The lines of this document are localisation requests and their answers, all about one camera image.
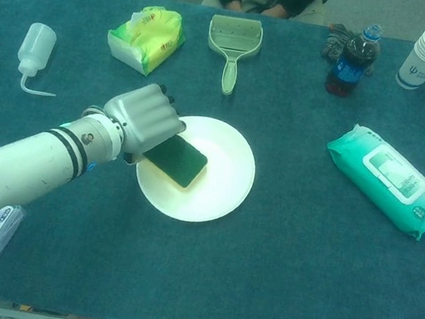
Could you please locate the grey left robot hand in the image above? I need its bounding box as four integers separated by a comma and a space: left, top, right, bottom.
94, 76, 193, 174

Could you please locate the green yellow sponge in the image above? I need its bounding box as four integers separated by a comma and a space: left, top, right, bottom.
138, 129, 213, 192

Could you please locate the white round plate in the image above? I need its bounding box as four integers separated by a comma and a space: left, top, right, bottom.
128, 107, 263, 232

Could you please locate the yellow green tissue pack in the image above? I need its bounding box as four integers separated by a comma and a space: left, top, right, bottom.
101, 0, 190, 82

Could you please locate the pale green plastic dustpan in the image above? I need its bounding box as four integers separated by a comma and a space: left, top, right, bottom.
199, 13, 266, 100

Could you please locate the translucent white squeeze bottle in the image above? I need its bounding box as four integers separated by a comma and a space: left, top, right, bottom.
11, 19, 68, 99

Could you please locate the grey striped knit glove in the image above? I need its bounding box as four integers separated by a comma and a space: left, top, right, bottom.
317, 21, 383, 79

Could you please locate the cola bottle blue label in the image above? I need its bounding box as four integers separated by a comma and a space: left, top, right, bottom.
324, 19, 385, 102

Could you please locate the teal felt table cover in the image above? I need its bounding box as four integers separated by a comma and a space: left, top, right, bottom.
0, 0, 425, 319

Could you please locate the teal wet wipes pack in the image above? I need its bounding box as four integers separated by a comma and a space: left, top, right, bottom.
314, 119, 425, 243

